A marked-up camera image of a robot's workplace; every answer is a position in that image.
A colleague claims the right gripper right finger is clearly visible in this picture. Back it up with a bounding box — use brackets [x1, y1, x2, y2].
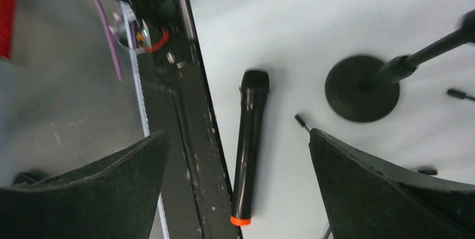
[309, 129, 474, 238]

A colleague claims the round base clip mic stand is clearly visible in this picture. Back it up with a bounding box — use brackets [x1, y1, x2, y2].
[324, 11, 474, 123]

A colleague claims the black microphone orange end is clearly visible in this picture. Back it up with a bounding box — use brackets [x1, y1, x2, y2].
[230, 69, 270, 227]

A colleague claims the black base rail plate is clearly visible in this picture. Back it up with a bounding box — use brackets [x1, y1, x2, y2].
[122, 0, 242, 238]

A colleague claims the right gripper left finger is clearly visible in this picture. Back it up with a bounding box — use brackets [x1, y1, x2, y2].
[1, 130, 169, 238]

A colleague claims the red object at edge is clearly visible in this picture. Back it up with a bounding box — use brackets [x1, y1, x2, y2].
[1, 0, 16, 60]

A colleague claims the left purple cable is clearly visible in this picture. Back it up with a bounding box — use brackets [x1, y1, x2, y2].
[76, 0, 124, 82]

